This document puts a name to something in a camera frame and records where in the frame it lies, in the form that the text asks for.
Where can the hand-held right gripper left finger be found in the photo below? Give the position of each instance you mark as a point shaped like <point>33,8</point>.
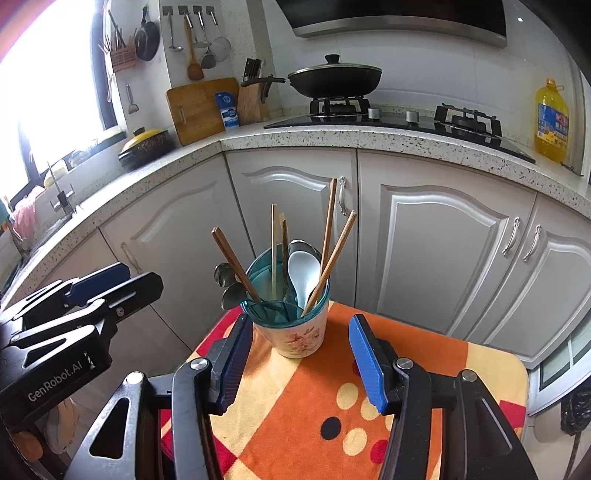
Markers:
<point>231,364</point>

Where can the brown wooden chopstick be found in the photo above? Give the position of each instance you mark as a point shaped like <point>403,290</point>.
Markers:
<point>235,265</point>
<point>328,221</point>
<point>337,249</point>

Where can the wooden knife block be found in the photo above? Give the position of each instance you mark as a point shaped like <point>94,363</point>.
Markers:
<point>251,104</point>

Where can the white spoon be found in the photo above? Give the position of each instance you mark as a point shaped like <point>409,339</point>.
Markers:
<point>302,277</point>

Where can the speckled kitchen countertop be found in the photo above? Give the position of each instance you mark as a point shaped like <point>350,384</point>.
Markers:
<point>300,140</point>

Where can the colourful printed towel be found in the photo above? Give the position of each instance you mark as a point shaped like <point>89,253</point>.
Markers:
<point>314,406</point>

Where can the wall hook rack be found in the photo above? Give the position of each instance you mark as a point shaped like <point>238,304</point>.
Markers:
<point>189,9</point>

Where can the black trash bag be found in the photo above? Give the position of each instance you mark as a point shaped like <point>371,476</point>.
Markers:
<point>575,410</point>

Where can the yellow cooking oil bottle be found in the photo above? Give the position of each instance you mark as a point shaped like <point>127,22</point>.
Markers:
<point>551,124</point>

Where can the wooden cutting board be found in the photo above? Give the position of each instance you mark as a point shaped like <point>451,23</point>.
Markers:
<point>198,110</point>

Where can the white framed glass door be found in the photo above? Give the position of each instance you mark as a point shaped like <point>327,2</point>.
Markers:
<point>561,360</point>

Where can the floral utensil holder cup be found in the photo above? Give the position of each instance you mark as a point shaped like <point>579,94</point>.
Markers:
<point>300,339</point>

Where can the yellow lidded casserole pot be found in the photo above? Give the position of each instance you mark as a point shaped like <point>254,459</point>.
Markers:
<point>145,145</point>

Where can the metal peeler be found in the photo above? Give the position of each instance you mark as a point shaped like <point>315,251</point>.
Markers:
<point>132,99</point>

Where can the metal spoon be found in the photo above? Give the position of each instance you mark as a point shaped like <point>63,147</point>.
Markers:
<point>232,296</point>
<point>304,244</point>

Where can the black gas stove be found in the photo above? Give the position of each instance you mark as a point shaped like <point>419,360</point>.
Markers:
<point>415,127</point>

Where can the range hood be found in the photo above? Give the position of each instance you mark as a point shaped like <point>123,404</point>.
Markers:
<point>392,18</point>

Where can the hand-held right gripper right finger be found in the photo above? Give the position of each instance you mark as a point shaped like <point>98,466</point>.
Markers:
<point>369,360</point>

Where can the black wok with lid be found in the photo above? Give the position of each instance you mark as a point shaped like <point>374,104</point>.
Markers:
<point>334,78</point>

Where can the kitchen window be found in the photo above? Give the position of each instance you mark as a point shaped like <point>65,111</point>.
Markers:
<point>51,92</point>

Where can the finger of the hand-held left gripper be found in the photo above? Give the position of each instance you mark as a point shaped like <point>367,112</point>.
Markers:
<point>134,290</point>
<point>99,279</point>

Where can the metal faucet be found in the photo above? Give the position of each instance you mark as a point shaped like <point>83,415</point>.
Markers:
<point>62,194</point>

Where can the wall chopstick basket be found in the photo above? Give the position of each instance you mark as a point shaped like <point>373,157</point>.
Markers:
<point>122,55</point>

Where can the wooden spatula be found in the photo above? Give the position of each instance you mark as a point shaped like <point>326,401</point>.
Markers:
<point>194,60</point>

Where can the blue and white packet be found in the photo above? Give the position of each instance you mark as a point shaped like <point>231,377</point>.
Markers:
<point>227,110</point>

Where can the black frying pan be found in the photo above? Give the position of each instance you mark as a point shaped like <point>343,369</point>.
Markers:
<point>147,37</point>

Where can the pink rubber gloves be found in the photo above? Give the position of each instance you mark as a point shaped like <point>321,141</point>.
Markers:
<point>23,214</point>

